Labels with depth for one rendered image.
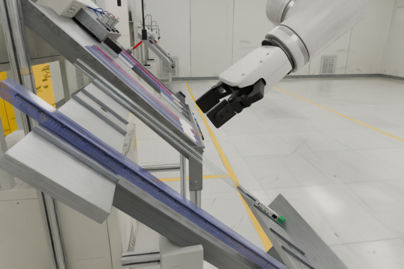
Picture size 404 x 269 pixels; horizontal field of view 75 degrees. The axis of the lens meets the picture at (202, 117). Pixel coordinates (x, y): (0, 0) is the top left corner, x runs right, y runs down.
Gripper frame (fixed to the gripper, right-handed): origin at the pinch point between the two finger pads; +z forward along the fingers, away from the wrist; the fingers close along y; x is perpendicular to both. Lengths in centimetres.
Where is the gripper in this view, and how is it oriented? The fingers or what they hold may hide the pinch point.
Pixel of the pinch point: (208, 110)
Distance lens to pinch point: 46.1
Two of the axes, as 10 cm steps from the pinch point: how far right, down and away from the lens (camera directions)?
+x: 5.9, 7.3, 3.5
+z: -7.8, 6.2, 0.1
